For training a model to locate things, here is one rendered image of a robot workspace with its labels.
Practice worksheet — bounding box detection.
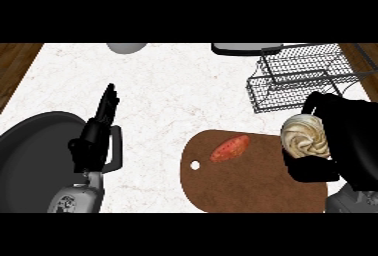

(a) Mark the grey round object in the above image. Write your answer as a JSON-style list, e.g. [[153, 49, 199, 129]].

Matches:
[[105, 43, 149, 55]]

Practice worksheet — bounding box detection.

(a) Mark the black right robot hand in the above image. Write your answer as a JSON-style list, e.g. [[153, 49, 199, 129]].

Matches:
[[282, 91, 378, 192]]

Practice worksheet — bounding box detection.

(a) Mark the dark grey pan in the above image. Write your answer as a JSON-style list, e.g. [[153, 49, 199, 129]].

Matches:
[[0, 111, 124, 214]]

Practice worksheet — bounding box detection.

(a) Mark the brown wooden cutting board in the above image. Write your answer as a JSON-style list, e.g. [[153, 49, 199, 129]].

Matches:
[[178, 129, 329, 214]]

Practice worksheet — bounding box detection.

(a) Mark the black tiered wire basket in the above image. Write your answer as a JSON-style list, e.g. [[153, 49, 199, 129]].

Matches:
[[245, 43, 378, 115]]

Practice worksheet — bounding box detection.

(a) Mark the dark rimmed pale appliance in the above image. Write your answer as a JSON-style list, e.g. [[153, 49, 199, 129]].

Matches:
[[209, 43, 285, 57]]

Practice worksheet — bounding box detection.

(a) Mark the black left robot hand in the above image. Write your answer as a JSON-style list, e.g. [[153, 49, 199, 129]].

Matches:
[[66, 82, 121, 174]]

